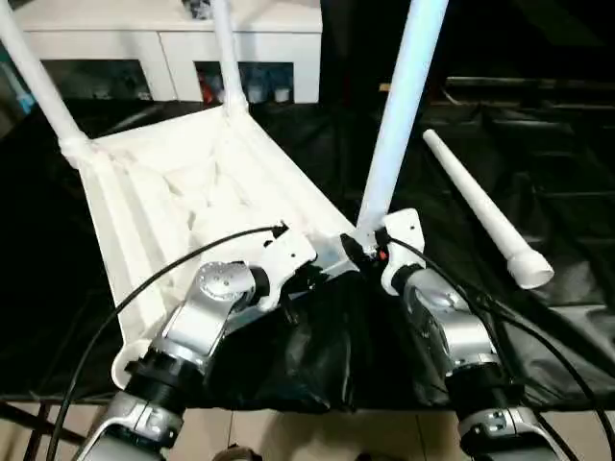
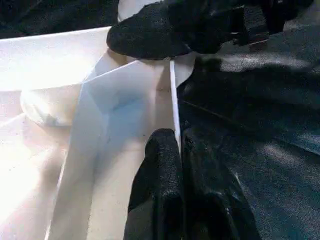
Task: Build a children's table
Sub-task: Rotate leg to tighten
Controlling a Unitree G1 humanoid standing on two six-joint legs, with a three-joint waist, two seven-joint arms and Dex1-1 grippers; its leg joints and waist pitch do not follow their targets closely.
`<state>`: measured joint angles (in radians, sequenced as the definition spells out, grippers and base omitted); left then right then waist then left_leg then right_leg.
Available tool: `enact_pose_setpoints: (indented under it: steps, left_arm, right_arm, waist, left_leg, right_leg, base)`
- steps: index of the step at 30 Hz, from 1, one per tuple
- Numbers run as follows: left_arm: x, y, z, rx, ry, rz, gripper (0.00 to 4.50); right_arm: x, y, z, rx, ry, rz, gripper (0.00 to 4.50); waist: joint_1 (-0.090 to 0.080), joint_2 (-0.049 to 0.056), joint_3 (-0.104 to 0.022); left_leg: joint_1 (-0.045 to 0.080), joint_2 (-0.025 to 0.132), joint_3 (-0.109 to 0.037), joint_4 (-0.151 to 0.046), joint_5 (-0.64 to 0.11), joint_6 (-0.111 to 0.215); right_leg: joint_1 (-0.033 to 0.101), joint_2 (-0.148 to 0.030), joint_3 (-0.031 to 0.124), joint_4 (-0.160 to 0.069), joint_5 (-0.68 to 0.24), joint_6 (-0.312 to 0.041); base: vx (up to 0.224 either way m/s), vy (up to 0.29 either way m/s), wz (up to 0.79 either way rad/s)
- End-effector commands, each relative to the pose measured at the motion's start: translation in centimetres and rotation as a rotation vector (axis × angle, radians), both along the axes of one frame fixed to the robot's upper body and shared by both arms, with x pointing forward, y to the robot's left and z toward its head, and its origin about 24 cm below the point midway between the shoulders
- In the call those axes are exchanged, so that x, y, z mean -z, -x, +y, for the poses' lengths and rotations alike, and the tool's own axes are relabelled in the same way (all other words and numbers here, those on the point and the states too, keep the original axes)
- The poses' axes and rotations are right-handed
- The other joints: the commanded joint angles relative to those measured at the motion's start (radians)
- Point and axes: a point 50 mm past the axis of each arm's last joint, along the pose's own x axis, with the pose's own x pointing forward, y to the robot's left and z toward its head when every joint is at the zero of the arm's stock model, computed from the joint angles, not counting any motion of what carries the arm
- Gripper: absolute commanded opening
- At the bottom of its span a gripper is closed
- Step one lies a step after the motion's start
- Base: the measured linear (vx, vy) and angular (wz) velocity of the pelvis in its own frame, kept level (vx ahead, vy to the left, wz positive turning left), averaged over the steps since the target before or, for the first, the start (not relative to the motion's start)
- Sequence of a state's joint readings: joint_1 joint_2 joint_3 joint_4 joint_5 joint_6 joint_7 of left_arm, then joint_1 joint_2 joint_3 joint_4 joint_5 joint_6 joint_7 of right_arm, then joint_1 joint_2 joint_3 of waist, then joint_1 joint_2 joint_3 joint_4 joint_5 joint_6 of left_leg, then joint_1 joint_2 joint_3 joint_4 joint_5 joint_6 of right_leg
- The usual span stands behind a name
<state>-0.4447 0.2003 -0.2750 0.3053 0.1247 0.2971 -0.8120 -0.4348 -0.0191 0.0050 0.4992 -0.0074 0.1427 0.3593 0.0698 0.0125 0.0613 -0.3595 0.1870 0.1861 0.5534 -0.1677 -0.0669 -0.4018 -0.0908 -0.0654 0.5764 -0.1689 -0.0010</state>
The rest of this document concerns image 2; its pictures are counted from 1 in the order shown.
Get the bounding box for white plastic table top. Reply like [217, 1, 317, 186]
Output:
[0, 26, 199, 240]

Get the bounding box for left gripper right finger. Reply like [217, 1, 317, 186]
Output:
[180, 127, 261, 240]

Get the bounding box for black work mat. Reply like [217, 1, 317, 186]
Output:
[0, 0, 320, 240]

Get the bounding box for white plastic table leg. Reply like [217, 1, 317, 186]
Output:
[116, 0, 164, 25]

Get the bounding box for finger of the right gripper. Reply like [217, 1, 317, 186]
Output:
[106, 0, 241, 61]

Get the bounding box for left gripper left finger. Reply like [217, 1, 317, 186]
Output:
[123, 128, 186, 240]

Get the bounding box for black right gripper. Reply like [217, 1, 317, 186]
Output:
[229, 0, 288, 53]

